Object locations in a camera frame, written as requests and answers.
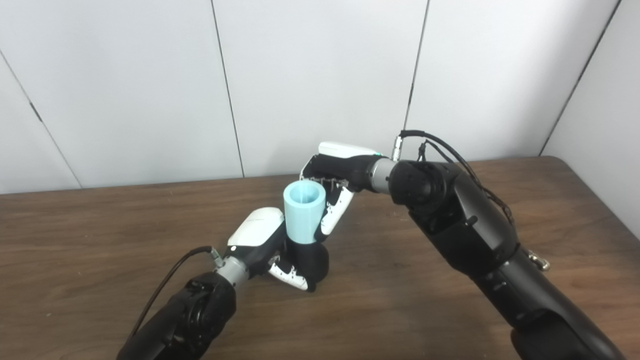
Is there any black and white left hand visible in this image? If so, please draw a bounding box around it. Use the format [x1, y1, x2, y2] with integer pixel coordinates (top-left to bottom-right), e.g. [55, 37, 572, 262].
[225, 207, 311, 292]

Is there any black and white right hand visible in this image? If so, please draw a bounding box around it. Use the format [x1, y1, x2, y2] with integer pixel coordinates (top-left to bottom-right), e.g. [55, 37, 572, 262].
[299, 141, 383, 236]

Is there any light blue cylinder cup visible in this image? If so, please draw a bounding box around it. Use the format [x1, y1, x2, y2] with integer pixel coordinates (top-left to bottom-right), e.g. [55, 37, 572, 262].
[283, 181, 327, 245]

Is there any black funnel-shaped nozzle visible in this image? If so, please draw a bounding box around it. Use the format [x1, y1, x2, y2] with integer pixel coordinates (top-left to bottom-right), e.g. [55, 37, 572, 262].
[285, 240, 330, 293]

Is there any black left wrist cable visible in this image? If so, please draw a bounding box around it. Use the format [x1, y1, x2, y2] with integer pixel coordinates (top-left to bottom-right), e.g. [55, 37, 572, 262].
[131, 245, 224, 341]

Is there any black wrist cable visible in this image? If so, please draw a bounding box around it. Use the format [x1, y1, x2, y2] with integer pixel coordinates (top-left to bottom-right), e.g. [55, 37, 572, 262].
[391, 130, 516, 226]
[131, 245, 224, 341]

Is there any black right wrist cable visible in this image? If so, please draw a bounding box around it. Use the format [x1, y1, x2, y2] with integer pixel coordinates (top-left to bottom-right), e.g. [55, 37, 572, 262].
[391, 130, 516, 226]

